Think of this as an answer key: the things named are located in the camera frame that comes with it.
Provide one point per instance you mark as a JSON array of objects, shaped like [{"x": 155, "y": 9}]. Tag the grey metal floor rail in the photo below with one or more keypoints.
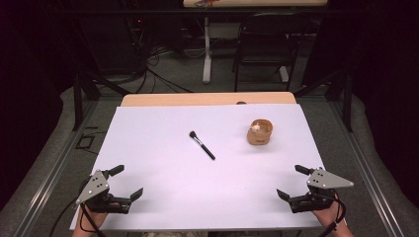
[
  {"x": 365, "y": 171},
  {"x": 49, "y": 171}
]

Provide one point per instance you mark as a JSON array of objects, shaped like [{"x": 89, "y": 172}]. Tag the person's right hand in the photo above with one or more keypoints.
[{"x": 329, "y": 217}]

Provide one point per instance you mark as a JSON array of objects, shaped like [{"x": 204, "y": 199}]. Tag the black makeup brush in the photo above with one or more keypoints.
[{"x": 202, "y": 145}]

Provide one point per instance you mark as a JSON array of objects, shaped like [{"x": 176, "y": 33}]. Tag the brown round holder cup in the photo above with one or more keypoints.
[{"x": 260, "y": 136}]

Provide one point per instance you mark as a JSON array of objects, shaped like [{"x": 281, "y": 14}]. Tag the small white round object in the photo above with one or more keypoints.
[{"x": 255, "y": 127}]

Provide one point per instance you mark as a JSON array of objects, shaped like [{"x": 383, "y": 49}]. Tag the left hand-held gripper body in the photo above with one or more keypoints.
[{"x": 95, "y": 187}]

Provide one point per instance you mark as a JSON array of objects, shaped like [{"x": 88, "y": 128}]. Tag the person's left hand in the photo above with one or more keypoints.
[{"x": 94, "y": 219}]

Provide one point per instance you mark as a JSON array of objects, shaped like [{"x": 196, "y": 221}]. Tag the white desk leg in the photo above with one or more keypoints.
[{"x": 207, "y": 49}]

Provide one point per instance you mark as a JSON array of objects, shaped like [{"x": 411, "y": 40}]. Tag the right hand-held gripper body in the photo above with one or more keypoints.
[{"x": 324, "y": 181}]

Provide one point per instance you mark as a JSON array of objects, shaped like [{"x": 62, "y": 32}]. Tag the white table cover sheet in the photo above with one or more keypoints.
[{"x": 197, "y": 184}]

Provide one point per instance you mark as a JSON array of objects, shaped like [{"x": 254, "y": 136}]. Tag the black chair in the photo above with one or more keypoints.
[{"x": 267, "y": 46}]

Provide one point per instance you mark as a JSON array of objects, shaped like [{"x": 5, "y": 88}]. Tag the black metal stand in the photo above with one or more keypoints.
[
  {"x": 79, "y": 98},
  {"x": 346, "y": 98}
]

